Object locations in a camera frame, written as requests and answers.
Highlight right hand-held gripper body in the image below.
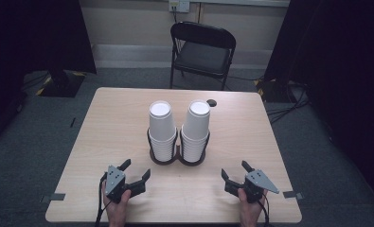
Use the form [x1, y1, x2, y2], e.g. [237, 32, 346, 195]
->
[223, 168, 280, 204]

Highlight black wire double cup holder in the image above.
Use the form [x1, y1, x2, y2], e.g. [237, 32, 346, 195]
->
[146, 127, 211, 167]

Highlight black curtain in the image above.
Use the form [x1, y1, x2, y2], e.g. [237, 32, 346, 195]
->
[263, 0, 374, 202]
[0, 0, 98, 149]

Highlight grey tape strip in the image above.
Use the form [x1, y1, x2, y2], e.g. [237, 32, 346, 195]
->
[41, 192, 66, 203]
[282, 190, 304, 201]

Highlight stack of white paper cups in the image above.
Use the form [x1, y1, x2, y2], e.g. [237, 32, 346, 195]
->
[147, 99, 178, 163]
[180, 99, 211, 164]

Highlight person's left hand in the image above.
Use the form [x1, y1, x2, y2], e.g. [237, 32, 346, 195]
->
[101, 183, 133, 227]

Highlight hand-held gripper black cable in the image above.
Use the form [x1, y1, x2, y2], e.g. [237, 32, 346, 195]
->
[257, 194, 273, 227]
[94, 172, 112, 227]

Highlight right hand-held gripper black cable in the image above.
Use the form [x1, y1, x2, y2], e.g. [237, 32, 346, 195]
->
[257, 194, 273, 227]

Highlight black socket cable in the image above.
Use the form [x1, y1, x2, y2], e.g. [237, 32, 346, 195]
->
[171, 5, 180, 25]

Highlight white wall socket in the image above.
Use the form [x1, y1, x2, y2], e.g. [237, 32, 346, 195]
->
[169, 0, 191, 13]

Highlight left hand-held gripper black cable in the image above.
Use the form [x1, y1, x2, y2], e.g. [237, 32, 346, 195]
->
[94, 172, 112, 227]

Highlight black stand base striped tape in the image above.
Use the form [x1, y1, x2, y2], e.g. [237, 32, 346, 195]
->
[35, 69, 87, 98]
[254, 77, 291, 103]

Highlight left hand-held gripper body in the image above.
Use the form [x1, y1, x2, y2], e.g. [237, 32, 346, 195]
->
[103, 165, 147, 204]

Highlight person's right hand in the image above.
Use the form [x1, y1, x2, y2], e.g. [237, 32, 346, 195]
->
[237, 187, 269, 227]

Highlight black folding chair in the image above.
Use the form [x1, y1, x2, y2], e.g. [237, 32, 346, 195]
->
[169, 21, 237, 92]

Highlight black floor cables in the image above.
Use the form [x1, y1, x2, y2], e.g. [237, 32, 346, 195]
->
[264, 80, 312, 125]

